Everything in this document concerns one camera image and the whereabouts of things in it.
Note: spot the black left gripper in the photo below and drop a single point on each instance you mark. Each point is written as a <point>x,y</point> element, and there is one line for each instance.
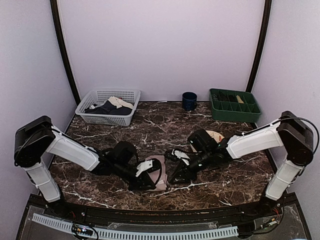
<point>144,179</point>

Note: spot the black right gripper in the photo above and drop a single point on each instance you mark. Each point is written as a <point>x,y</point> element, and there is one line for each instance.
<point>183,171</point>

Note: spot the pink and white underwear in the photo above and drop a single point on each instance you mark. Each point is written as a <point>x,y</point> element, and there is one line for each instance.
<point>157,172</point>

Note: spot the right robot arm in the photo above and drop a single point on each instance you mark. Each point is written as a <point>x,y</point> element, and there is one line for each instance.
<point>297,137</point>

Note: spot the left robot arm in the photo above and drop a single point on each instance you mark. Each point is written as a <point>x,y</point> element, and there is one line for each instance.
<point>40,136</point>

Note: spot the round floral ceramic plate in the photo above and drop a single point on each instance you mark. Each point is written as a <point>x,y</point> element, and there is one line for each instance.
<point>215,135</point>

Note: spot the dark blue mug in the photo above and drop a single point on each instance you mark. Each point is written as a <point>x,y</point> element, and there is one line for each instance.
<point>189,101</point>

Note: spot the white perforated plastic basket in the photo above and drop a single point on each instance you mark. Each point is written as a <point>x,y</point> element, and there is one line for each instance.
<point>99,97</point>

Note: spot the green compartment organizer tray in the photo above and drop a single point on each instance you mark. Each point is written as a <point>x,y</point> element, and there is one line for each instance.
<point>233,106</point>

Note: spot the navy blue garment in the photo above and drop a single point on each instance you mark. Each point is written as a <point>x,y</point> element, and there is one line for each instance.
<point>109,109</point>

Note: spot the cream garment in basket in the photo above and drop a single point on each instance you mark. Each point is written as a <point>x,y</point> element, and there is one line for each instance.
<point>119,103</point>

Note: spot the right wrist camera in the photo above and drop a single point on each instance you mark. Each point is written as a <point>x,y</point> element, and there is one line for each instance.
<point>177,155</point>

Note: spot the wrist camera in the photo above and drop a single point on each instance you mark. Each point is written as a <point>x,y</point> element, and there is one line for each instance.
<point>143,167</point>
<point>177,155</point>

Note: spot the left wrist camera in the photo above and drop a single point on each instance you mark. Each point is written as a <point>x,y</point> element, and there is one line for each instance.
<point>143,167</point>

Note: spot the white slotted cable duct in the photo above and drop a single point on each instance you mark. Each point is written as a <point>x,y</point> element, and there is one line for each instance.
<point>125,231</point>

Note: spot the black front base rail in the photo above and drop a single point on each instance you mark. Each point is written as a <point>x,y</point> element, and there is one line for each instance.
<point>283,222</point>

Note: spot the right black frame post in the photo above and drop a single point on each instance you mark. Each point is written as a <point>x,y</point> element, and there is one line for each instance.
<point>260,45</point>

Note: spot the black frame post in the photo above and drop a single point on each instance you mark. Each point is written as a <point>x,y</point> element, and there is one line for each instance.
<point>260,45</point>
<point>63,50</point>

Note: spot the left black frame post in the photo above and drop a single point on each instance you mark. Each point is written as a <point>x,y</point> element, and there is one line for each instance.
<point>63,50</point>

